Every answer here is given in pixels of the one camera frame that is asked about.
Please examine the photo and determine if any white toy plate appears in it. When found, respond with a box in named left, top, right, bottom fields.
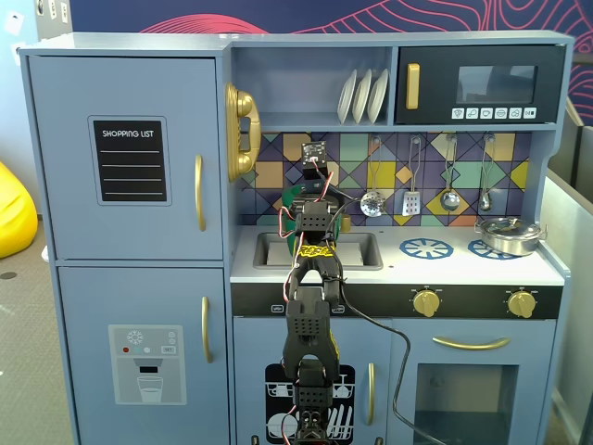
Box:
left=367, top=68, right=390, bottom=124
left=336, top=69, right=359, bottom=125
left=351, top=69, right=373, bottom=125

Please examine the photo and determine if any blue fridge door with dispenser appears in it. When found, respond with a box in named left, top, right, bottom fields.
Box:
left=56, top=266, right=232, bottom=445

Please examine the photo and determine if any blue dishwasher door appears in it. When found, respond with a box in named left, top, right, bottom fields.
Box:
left=233, top=316, right=393, bottom=445

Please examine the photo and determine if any grey office partition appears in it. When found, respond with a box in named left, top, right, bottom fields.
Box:
left=546, top=96, right=593, bottom=445

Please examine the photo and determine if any black toy microwave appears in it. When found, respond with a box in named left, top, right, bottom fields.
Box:
left=394, top=44, right=567, bottom=125

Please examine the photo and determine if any blue fridge door with chalkboard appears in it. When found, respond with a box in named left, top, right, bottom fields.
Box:
left=28, top=55, right=224, bottom=261

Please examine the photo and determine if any green printed container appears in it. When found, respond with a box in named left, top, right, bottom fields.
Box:
left=283, top=194, right=347, bottom=259

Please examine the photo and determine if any gold microwave handle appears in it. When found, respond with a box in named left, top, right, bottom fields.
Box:
left=406, top=62, right=422, bottom=111

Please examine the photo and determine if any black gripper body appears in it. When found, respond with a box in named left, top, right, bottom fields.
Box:
left=302, top=161, right=336, bottom=199

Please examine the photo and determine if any gold stove knob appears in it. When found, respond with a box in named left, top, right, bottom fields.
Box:
left=412, top=288, right=442, bottom=319
left=507, top=290, right=539, bottom=320

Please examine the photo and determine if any small wrist camera board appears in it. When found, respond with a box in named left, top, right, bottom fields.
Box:
left=300, top=141, right=328, bottom=170

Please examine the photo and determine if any black shopping list chalkboard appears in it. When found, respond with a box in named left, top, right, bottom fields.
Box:
left=87, top=115, right=173, bottom=208

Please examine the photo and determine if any grey toy sink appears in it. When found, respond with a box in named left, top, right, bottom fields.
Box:
left=252, top=231, right=385, bottom=272

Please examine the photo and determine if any metal toy spatula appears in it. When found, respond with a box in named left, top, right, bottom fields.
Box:
left=401, top=134, right=423, bottom=218

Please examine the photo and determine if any black dishwasher sticker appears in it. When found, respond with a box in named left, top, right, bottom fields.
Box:
left=264, top=363, right=357, bottom=444

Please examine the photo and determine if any gold fridge door handle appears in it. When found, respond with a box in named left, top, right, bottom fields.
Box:
left=194, top=154, right=208, bottom=233
left=200, top=296, right=215, bottom=364

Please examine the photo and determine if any metal toy ladle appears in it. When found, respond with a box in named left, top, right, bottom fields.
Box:
left=439, top=133, right=461, bottom=212

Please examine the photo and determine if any yellow bean bag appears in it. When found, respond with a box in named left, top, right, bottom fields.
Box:
left=0, top=159, right=39, bottom=260

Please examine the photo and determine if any steel toy pot with lid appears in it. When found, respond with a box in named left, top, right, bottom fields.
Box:
left=473, top=216, right=549, bottom=258

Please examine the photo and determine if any metal toy strainer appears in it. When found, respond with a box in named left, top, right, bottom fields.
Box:
left=360, top=134, right=387, bottom=218

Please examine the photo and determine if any metal toy spoon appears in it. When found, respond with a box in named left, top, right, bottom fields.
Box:
left=478, top=133, right=497, bottom=213

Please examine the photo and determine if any gold toy telephone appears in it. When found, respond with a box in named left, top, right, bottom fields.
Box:
left=225, top=82, right=263, bottom=183

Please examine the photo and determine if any black cable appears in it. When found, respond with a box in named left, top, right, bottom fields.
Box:
left=323, top=273, right=448, bottom=445

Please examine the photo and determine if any blue toy kitchen unit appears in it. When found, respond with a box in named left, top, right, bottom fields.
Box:
left=18, top=31, right=575, bottom=445

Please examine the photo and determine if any gold oven handle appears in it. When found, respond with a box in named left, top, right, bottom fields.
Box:
left=432, top=336, right=512, bottom=351

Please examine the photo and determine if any gold dishwasher door handle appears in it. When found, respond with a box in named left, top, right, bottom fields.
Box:
left=367, top=362, right=377, bottom=426

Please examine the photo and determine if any blue oven door with window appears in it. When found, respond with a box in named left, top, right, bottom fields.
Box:
left=391, top=318, right=558, bottom=445

